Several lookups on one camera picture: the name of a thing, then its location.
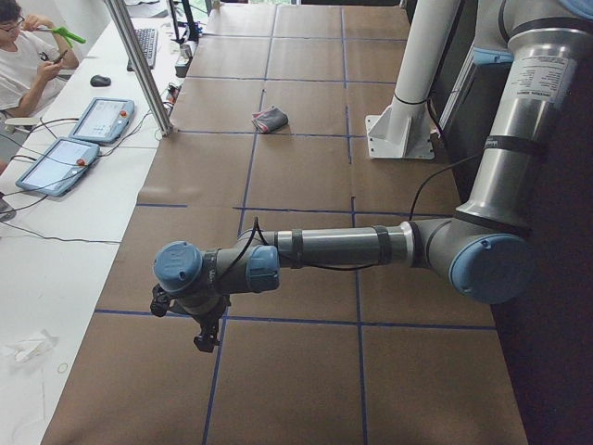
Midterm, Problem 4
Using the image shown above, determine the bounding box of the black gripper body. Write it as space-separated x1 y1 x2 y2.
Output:
183 299 228 341

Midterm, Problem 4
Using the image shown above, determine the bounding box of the pink towel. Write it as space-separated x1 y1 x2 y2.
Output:
252 106 288 134

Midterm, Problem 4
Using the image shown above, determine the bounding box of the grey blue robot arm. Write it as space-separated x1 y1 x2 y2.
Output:
150 1 592 352

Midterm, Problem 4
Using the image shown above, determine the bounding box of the crumpled white tissue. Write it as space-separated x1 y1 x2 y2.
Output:
1 329 59 363

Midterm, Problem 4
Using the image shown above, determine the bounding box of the near teach pendant tablet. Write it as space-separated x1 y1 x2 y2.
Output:
15 137 99 197

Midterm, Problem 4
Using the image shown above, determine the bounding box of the teach pendant tablet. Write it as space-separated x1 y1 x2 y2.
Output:
15 137 99 197
69 97 135 144

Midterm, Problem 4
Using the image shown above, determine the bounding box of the far teach pendant tablet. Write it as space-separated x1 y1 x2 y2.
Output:
69 97 135 144

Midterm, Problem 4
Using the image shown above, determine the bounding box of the black computer mouse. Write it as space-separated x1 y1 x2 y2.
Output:
90 75 111 87

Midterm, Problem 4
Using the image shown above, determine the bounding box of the small metal cup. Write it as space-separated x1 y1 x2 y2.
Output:
180 44 193 59

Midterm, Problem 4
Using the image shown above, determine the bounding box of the black keyboard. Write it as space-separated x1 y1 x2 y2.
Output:
135 28 158 70

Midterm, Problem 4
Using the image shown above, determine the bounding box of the black monitor stand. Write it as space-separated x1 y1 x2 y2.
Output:
167 0 201 44

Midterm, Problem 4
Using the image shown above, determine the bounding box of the seated person white shirt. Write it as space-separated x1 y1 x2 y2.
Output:
1 1 79 118

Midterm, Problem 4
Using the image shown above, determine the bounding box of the green plastic tool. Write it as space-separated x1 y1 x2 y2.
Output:
37 26 86 47

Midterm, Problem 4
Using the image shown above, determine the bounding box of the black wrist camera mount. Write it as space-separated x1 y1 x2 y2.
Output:
150 284 171 318

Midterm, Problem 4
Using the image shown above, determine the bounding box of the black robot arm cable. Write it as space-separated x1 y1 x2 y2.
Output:
217 152 483 279

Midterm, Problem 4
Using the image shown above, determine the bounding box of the white pillar with base plate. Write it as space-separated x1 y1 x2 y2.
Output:
365 0 461 160

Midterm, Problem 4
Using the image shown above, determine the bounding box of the aluminium frame post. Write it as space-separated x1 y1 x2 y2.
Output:
105 0 172 137

